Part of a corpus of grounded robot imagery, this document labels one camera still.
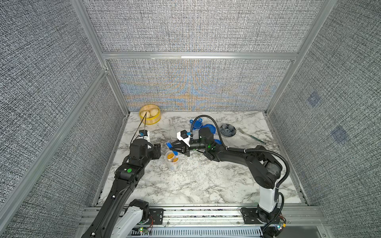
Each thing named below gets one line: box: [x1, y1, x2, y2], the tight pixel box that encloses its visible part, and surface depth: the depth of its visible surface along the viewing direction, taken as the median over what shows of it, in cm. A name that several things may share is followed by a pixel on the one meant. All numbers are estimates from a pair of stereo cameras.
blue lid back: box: [189, 118, 203, 130], surface depth 115 cm
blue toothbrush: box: [166, 141, 179, 156], surface depth 76 cm
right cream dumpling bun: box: [149, 109, 159, 117], surface depth 115 cm
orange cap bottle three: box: [166, 151, 175, 161], surface depth 85 cm
